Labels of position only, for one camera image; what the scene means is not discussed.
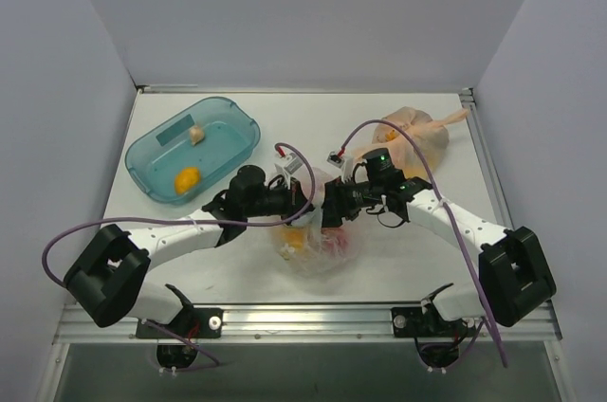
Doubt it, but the yellow fake lemon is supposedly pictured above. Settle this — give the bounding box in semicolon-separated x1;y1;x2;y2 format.
280;228;306;251

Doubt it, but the clear printed plastic bag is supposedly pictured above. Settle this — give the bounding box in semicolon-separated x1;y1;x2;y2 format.
269;166;361;277

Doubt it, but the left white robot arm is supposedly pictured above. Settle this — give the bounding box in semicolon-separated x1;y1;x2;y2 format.
64;165;313;337

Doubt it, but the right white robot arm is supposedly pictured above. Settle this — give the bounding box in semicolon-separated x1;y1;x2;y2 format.
322;149;557;335

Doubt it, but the small orange fake fruit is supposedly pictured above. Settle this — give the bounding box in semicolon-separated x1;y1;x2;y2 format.
174;167;202;195

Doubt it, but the orange tied plastic bag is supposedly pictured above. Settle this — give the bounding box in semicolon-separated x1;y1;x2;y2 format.
351;107;469;180

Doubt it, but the small beige fake garlic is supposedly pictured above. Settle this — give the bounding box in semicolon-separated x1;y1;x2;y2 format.
189;125;205;146

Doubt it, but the teal plastic fruit tray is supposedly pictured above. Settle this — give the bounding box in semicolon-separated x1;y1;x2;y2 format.
124;97;261;206

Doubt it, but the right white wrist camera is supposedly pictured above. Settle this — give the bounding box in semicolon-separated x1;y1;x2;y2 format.
327;151;364;183

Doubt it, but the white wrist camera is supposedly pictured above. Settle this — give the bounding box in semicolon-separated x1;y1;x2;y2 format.
274;146;303;187
327;151;364;183

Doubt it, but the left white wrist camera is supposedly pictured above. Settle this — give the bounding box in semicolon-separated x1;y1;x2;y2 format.
274;146;303;187

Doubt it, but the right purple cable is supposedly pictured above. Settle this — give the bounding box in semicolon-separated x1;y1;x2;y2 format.
337;119;509;369

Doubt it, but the purple cable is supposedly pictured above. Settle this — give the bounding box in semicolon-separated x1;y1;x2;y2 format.
41;140;317;368
337;119;509;369

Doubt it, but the front aluminium rail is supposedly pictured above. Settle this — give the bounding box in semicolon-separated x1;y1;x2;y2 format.
51;301;565;345

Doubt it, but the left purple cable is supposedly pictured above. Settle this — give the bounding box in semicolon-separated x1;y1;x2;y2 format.
41;140;317;368

